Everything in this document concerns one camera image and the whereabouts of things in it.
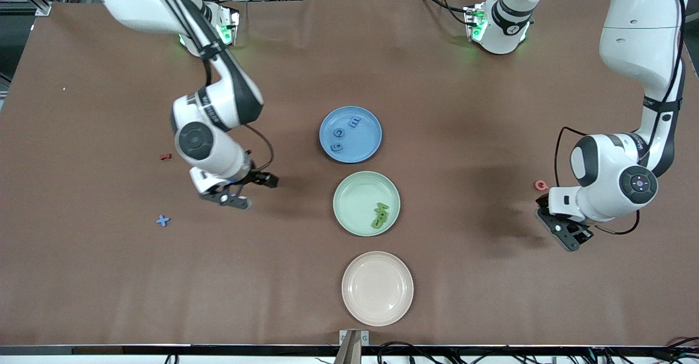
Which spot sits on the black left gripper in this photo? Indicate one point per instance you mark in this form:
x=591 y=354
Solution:
x=542 y=202

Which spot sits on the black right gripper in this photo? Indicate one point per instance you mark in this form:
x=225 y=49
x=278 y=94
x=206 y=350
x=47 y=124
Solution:
x=254 y=177

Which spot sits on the blue foam digit nine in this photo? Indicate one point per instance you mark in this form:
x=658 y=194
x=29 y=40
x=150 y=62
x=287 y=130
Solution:
x=337 y=148

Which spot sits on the blue foam letter G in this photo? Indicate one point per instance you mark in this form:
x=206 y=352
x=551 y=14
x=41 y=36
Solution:
x=336 y=133

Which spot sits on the blue foam letter X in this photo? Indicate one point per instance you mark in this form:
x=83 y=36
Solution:
x=163 y=220

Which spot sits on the blue foam letter E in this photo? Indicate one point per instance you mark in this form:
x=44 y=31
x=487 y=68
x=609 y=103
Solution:
x=355 y=123

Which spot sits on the green foam letter U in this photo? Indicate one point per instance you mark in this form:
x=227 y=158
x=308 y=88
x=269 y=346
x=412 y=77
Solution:
x=377 y=223

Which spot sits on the green foam letter N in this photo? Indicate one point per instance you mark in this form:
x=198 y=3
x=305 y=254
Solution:
x=380 y=214

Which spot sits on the green foam letter B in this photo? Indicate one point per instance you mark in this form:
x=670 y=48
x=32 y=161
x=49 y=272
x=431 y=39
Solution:
x=384 y=208

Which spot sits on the pink foam letter Q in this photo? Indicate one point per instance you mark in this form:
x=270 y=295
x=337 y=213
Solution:
x=536 y=185

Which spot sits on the pale green round plate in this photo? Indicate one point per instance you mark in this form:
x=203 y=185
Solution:
x=355 y=200

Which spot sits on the blue round plate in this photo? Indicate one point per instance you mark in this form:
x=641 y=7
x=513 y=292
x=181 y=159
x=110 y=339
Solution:
x=365 y=145

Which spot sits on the beige round plate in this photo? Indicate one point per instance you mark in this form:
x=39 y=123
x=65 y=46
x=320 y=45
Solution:
x=377 y=288

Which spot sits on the base connector box green light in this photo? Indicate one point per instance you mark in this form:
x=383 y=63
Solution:
x=230 y=25
x=475 y=23

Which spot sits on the brown table cover mat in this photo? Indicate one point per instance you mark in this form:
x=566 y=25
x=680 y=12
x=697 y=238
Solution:
x=109 y=298

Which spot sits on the black table edge rail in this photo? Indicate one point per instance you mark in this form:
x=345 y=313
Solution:
x=218 y=350

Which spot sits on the grey metal bracket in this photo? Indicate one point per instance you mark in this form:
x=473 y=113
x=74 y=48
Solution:
x=354 y=347

